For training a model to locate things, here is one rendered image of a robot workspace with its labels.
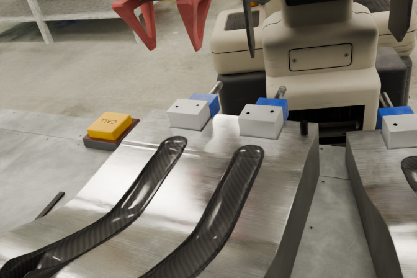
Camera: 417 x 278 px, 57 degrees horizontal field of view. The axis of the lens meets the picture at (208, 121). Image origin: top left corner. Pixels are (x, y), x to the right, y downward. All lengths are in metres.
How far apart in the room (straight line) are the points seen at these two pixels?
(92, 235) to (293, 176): 0.23
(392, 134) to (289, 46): 0.33
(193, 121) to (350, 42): 0.39
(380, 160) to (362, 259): 0.12
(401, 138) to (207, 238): 0.27
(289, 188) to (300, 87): 0.39
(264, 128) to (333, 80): 0.34
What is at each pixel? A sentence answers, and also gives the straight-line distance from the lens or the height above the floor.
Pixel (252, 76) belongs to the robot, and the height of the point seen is 0.68.
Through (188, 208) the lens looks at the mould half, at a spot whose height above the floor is 0.88.
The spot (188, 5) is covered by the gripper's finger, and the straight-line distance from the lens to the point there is 0.44.
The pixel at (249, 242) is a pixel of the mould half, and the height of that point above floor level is 0.88.
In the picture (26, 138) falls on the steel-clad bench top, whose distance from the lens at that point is 0.87.
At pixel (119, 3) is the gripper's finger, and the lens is 0.49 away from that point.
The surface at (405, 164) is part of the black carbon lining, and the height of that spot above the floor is 0.85.
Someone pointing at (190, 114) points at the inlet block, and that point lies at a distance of 0.53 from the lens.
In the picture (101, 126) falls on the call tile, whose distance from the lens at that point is 0.72.
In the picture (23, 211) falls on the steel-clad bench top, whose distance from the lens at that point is 0.68.
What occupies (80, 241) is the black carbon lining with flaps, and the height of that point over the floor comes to 0.90.
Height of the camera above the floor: 1.19
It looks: 33 degrees down
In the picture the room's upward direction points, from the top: 12 degrees counter-clockwise
